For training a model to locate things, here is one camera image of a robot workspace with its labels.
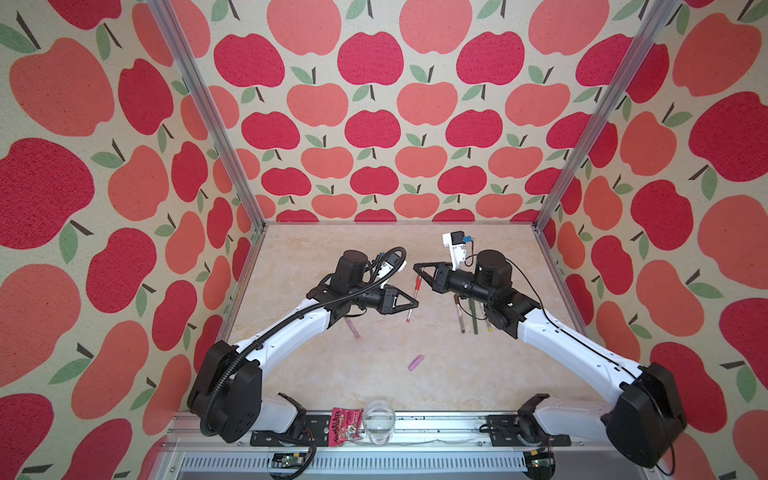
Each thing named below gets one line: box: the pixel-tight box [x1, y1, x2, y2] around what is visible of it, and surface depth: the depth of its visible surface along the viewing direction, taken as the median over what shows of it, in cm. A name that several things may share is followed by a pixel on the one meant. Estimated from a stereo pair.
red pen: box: [406, 274, 423, 323], surface depth 74 cm
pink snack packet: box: [328, 408, 364, 447], surface depth 76 cm
